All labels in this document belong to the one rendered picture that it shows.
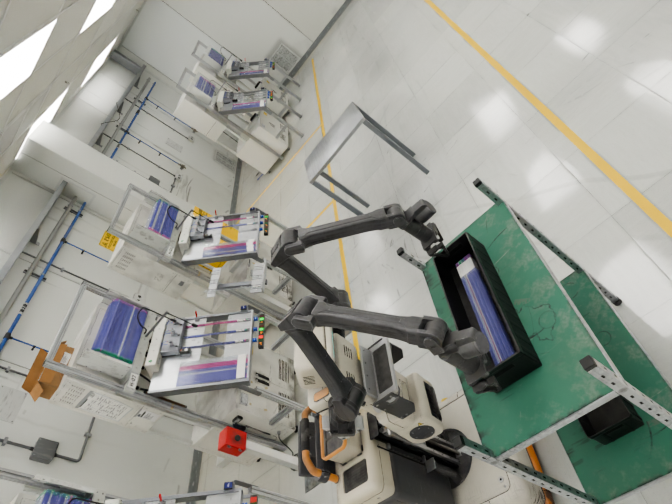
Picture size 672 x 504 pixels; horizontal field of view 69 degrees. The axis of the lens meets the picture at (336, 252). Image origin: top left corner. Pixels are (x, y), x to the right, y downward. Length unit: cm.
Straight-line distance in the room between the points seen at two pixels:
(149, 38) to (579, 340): 1014
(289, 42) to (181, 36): 209
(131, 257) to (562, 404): 401
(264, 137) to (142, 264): 371
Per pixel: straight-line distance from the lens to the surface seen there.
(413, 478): 233
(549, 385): 158
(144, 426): 413
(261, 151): 802
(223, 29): 1063
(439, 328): 129
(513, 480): 239
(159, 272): 489
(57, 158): 677
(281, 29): 1055
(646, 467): 208
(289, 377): 436
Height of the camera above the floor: 223
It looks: 27 degrees down
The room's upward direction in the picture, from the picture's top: 58 degrees counter-clockwise
